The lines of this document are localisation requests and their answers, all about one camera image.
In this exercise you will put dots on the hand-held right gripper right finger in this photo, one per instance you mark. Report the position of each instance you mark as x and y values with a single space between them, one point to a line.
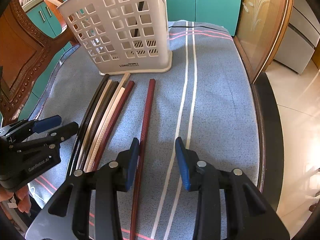
181 165

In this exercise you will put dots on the teal cabinet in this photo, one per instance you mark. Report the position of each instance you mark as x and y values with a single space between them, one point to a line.
212 2

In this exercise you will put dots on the carved wooden chair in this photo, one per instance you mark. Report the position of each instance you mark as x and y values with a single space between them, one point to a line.
22 55

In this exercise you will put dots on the dark red chopstick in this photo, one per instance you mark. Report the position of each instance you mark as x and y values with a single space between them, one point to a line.
122 105
147 117

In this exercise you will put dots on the white plastic utensil basket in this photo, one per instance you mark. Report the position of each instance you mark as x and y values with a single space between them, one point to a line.
140 65

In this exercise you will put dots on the blue striped cloth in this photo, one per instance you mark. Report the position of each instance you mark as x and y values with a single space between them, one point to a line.
220 105

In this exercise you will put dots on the white cabinet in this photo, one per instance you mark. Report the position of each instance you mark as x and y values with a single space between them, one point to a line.
297 45

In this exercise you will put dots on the person's left hand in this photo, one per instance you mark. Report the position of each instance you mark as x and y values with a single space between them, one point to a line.
23 200

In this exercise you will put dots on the wooden framed glass door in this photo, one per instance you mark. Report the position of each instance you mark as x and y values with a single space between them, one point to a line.
260 17

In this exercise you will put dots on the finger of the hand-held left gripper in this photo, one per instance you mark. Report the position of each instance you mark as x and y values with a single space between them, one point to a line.
47 123
68 131

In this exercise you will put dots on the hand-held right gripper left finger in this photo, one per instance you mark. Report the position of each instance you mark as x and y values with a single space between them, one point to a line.
132 163

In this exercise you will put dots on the black chopstick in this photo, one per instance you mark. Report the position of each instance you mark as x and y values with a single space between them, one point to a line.
140 7
90 105

